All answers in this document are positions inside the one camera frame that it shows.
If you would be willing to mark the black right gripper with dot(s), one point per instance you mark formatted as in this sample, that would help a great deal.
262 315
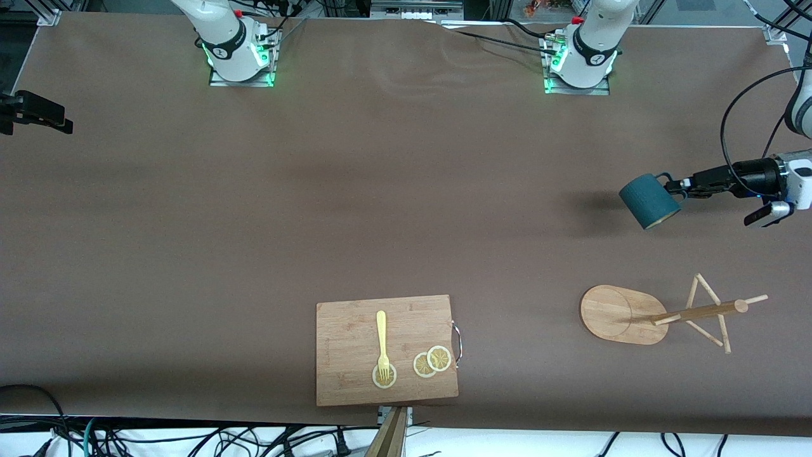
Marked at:
39 109

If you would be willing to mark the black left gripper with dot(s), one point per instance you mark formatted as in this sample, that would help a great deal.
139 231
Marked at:
753 172

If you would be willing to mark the teal ribbed cup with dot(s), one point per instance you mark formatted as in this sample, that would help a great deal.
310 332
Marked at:
644 203

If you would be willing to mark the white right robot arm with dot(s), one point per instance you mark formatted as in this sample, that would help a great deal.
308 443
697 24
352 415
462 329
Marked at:
222 38

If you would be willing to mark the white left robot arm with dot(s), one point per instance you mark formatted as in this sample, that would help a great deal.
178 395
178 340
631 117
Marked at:
596 51

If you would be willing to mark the wooden cup rack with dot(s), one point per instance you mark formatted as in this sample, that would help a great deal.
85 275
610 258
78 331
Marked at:
612 314

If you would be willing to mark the brown table cover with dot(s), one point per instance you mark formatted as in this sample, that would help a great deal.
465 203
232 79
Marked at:
406 190

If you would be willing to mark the dried lemon slice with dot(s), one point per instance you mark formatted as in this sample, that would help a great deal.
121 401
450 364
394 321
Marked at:
391 379
439 358

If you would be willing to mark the grey power strip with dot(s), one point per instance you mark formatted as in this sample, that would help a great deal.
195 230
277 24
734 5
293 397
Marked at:
415 9

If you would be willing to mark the wooden cutting board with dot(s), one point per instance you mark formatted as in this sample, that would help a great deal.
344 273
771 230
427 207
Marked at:
349 343

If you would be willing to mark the yellow plastic fork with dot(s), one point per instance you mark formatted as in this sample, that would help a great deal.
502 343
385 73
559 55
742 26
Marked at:
381 330

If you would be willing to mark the aluminium frame bracket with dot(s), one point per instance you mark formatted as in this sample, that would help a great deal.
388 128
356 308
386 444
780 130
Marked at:
777 35
49 16

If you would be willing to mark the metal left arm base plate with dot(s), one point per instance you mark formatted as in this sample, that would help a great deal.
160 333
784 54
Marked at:
599 89

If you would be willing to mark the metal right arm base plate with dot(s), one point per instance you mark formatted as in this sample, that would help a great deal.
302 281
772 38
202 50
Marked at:
269 75

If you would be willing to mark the metal bracket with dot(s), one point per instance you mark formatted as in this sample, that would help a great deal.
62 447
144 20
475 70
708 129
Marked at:
382 416

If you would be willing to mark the wooden post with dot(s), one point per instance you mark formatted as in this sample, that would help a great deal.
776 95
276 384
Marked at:
388 441

